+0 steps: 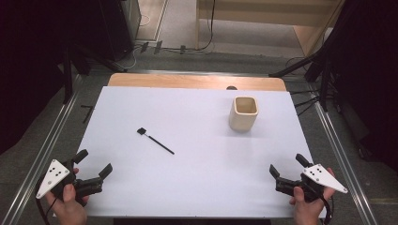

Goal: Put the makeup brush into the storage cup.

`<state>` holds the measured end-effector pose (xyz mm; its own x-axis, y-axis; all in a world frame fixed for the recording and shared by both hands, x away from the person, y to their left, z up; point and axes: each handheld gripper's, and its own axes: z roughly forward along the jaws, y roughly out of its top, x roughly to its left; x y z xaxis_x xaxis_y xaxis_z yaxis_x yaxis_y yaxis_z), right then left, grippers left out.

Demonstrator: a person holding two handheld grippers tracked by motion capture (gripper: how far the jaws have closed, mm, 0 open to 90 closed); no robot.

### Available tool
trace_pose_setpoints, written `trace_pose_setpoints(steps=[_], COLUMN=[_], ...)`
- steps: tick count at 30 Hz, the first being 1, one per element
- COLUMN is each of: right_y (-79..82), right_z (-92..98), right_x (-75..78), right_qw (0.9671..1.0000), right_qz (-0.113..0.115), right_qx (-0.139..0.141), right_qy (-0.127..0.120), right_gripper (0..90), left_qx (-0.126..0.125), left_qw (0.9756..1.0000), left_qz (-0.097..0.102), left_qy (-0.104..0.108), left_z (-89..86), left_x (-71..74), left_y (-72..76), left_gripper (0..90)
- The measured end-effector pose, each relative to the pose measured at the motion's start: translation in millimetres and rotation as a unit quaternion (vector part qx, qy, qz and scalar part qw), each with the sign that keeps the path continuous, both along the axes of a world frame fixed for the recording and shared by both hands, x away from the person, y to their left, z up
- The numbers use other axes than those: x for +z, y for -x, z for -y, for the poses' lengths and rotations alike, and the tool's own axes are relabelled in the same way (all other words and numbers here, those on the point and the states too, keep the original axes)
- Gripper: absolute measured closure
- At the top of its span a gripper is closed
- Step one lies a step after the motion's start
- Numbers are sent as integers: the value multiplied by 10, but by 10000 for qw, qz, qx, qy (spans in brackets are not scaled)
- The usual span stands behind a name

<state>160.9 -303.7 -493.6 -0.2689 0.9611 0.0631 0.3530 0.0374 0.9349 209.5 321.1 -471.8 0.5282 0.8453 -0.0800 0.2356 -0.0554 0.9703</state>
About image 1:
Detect aluminium floor rail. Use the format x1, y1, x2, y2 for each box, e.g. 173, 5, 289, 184
308, 82, 378, 225
1, 74, 84, 225

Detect light wooden furniture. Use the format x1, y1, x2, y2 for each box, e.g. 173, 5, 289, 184
195, 0, 345, 57

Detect wooden table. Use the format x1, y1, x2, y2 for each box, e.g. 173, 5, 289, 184
107, 72, 287, 92

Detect black cabinet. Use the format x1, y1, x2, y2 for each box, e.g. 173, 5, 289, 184
93, 0, 142, 62

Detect black hanging cable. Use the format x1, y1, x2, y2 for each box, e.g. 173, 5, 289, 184
162, 0, 217, 53

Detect white floor cable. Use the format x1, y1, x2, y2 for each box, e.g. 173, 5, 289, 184
124, 13, 152, 70

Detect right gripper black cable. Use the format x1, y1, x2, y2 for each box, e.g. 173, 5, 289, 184
313, 187, 334, 225

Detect black metal stand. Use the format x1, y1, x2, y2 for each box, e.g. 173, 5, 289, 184
60, 43, 127, 105
268, 46, 334, 113

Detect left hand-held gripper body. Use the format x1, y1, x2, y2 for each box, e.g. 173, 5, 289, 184
35, 158, 104, 207

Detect black floor cables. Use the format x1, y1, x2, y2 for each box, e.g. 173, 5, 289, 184
289, 88, 321, 117

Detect white table cover board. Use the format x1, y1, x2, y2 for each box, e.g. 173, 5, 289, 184
53, 86, 327, 218

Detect person's left hand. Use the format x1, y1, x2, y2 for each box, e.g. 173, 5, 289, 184
45, 167, 90, 225

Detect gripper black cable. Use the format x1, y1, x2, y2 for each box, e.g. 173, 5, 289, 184
313, 187, 334, 225
35, 196, 59, 225

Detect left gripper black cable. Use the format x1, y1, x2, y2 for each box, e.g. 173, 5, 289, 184
35, 196, 59, 225

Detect beige square cup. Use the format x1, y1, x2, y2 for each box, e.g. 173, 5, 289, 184
228, 96, 260, 132

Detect person's right hand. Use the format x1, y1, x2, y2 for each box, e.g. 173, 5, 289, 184
289, 167, 336, 225

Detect thin black stick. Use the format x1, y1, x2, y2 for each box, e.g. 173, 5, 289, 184
136, 127, 176, 156

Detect black curtain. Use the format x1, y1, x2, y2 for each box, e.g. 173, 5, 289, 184
0, 0, 104, 156
325, 0, 398, 173

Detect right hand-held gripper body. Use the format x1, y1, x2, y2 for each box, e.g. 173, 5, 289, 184
275, 163, 349, 203

